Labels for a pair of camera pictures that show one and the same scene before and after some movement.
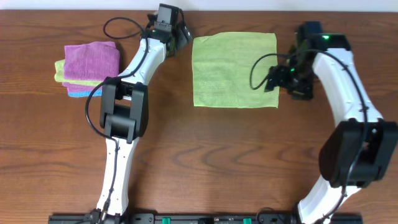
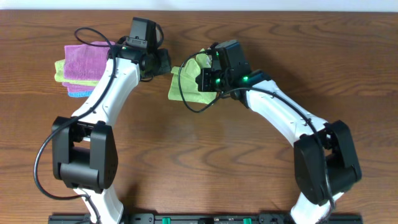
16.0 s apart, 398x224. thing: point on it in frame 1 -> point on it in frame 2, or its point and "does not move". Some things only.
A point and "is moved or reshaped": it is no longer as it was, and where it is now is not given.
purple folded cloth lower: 80,88 does not move
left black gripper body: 181,34 -> 162,62
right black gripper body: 299,80 -> 213,81
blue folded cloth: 86,94 does not move
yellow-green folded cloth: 60,68 does not move
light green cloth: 221,64 is moved or reshaped
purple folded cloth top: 96,61 does not move
